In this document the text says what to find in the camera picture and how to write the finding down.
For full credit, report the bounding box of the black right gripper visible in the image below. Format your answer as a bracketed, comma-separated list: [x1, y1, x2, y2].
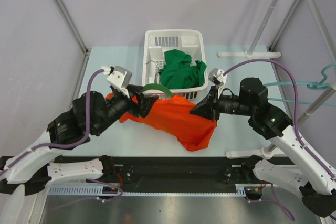
[190, 84, 255, 122]

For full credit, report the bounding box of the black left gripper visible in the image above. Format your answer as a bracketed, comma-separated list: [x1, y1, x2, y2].
[95, 83, 159, 134]

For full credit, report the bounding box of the green plastic hanger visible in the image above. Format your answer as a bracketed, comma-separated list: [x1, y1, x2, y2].
[142, 60, 174, 100]

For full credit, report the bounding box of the orange t shirt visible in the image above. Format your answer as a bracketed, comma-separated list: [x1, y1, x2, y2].
[119, 95, 217, 152]

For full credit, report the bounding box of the green t shirt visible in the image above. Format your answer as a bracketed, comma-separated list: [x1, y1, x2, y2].
[159, 49, 207, 89]

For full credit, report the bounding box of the teal plastic hanger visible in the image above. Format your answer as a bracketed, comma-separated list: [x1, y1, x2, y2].
[264, 63, 335, 107]

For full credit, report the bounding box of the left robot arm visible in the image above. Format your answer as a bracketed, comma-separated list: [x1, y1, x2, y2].
[1, 66, 159, 196]

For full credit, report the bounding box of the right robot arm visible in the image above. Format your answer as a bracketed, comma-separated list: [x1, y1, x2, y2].
[190, 61, 335, 218]

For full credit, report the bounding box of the grey clothes rack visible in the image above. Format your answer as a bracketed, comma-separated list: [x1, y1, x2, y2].
[217, 0, 336, 159]

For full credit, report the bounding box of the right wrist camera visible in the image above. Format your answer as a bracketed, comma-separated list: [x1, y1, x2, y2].
[208, 68, 227, 87]

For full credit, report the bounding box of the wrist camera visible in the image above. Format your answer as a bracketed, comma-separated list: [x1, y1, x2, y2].
[208, 68, 227, 87]
[101, 66, 132, 90]

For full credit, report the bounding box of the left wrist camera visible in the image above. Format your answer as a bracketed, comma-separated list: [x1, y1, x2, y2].
[101, 66, 132, 90]

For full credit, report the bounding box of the black table front rail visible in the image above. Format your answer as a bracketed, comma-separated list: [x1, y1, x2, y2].
[53, 155, 295, 193]

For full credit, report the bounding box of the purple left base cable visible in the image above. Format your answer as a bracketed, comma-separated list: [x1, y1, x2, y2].
[49, 173, 126, 210]

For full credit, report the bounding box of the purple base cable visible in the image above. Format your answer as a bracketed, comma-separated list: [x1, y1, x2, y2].
[49, 173, 126, 210]
[246, 182, 296, 222]

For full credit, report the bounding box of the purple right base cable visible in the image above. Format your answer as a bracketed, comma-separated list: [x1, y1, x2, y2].
[246, 182, 296, 222]

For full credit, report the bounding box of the aluminium frame post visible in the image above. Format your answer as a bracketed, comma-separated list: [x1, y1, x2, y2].
[53, 0, 88, 55]

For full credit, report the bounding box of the white slotted cable duct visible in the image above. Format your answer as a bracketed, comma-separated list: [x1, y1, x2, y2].
[48, 184, 263, 197]

